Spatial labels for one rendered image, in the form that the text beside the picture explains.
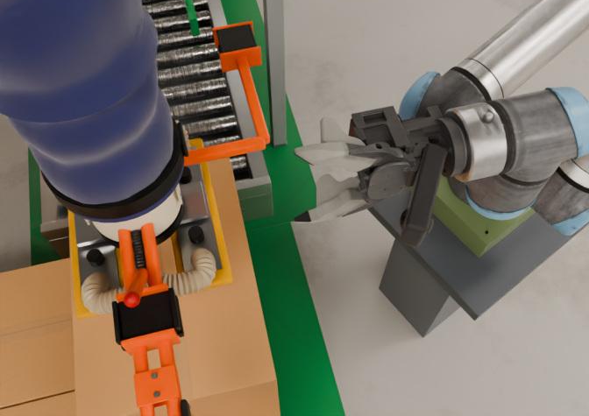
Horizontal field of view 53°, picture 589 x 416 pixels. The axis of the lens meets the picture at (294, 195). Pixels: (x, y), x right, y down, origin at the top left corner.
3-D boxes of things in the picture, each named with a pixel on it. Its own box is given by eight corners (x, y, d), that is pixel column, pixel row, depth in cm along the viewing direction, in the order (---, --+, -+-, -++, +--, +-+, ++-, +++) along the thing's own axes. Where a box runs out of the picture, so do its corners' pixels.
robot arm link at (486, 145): (492, 188, 73) (517, 143, 64) (455, 197, 72) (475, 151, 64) (464, 132, 77) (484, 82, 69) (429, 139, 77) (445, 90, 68)
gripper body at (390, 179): (341, 151, 75) (430, 132, 76) (361, 208, 71) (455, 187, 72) (345, 113, 68) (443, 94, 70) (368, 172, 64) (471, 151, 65)
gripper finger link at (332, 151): (283, 118, 63) (346, 135, 69) (296, 162, 60) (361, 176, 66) (300, 100, 61) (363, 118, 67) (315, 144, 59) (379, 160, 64)
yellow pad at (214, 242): (156, 151, 126) (152, 137, 122) (202, 142, 128) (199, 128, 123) (181, 296, 110) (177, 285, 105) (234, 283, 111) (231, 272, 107)
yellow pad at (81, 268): (67, 170, 124) (59, 156, 120) (114, 159, 125) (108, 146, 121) (78, 320, 107) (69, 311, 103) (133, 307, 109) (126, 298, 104)
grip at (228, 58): (215, 45, 128) (212, 27, 124) (253, 38, 129) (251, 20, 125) (222, 73, 124) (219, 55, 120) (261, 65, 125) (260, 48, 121)
